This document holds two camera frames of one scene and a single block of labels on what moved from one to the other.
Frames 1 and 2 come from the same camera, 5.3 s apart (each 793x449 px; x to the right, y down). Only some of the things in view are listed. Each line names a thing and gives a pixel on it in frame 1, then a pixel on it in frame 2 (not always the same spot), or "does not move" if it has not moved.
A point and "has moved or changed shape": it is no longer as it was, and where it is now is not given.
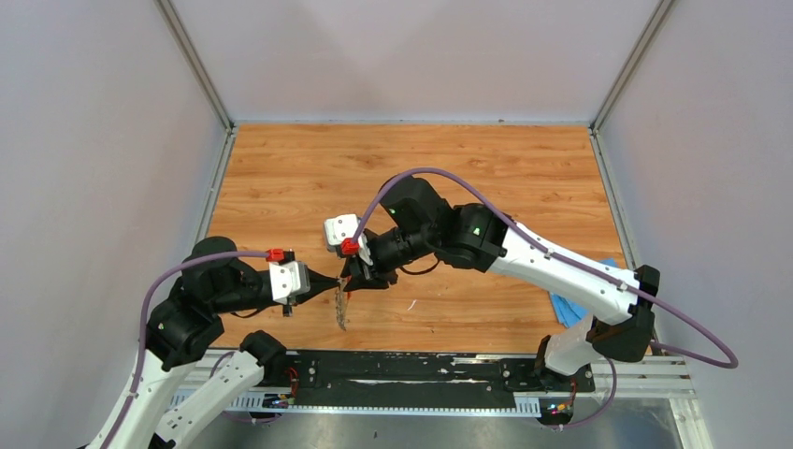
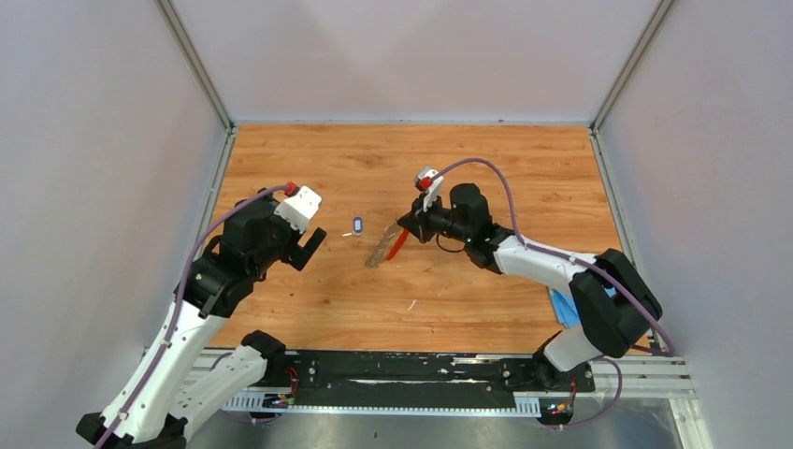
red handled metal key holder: [341, 298] has moved or changed shape
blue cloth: [569, 312] does not move
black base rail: [417, 383] does not move
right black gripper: [360, 278] → [417, 222]
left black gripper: [318, 282] → [296, 254]
